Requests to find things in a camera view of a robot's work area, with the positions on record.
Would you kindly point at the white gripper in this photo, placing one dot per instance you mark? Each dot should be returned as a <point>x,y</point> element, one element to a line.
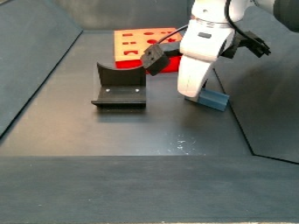
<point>204,41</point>

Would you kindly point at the blue arch object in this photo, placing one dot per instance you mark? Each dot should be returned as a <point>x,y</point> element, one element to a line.
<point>211,99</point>

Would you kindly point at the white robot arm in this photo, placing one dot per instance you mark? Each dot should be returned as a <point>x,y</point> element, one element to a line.
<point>228,11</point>

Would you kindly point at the black curved fixture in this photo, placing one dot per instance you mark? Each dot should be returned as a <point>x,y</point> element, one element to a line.
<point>121,88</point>

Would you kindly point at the red shape-sorter block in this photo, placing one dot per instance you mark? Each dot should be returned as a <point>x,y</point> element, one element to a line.
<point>130,43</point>

